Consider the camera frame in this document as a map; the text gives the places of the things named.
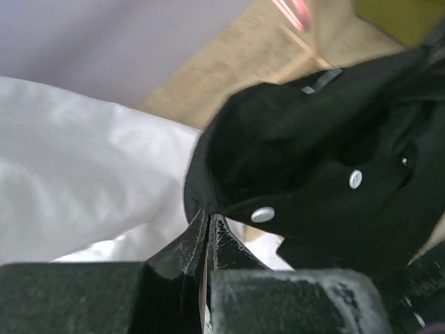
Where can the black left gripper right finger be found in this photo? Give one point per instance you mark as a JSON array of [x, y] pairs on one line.
[[239, 294]]

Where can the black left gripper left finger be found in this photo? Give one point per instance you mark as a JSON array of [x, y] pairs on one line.
[[164, 294]]

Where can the black button shirt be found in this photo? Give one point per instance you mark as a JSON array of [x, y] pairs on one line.
[[347, 166]]

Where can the white hanging shirt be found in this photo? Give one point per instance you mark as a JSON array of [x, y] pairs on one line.
[[84, 180]]

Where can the pink hanger on rack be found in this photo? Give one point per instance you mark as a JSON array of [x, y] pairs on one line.
[[295, 11]]

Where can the wooden clothes rack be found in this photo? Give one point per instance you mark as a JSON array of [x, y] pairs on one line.
[[309, 58]]

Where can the olive green laundry basket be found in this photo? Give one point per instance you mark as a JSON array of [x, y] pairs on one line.
[[407, 21]]

